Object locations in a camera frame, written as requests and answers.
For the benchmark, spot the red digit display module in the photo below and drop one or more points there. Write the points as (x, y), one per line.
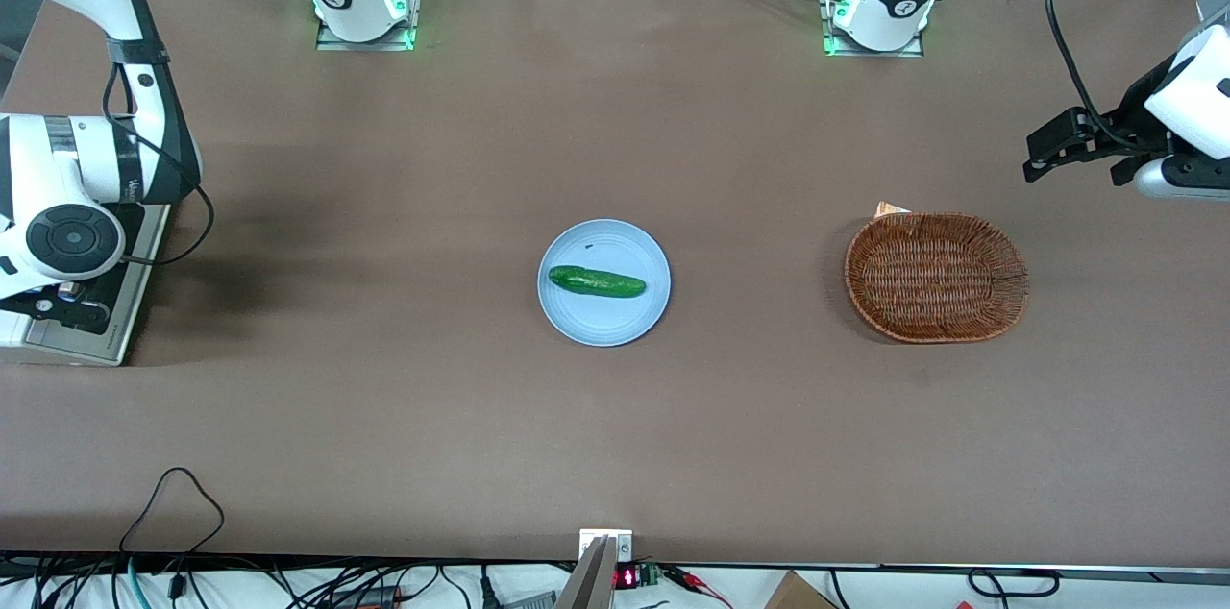
(627, 576)

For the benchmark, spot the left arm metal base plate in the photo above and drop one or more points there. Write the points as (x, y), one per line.
(870, 51)

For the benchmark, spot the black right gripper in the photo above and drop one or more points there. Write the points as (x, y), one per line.
(111, 284)

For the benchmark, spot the brown cardboard box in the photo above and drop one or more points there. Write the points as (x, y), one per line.
(798, 593)

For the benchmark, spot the silver toaster oven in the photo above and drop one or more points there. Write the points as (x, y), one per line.
(12, 330)

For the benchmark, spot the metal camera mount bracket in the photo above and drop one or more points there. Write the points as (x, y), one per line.
(601, 571)

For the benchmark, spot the light blue round plate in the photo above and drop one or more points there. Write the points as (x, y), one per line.
(605, 321)

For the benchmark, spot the brown oval wicker basket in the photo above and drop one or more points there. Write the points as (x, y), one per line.
(937, 278)

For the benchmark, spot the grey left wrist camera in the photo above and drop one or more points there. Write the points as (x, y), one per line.
(1182, 179)

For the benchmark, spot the red alligator clip lead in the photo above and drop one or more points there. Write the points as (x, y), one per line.
(697, 582)

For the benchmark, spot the clear tape patch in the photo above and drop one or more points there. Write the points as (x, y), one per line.
(922, 377)

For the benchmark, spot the green cucumber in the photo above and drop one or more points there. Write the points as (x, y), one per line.
(596, 281)

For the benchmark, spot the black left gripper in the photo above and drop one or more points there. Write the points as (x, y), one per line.
(1137, 114)

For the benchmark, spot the orange white basket tag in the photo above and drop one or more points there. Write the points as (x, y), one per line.
(889, 208)

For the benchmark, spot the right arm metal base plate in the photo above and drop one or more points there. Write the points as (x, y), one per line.
(370, 39)

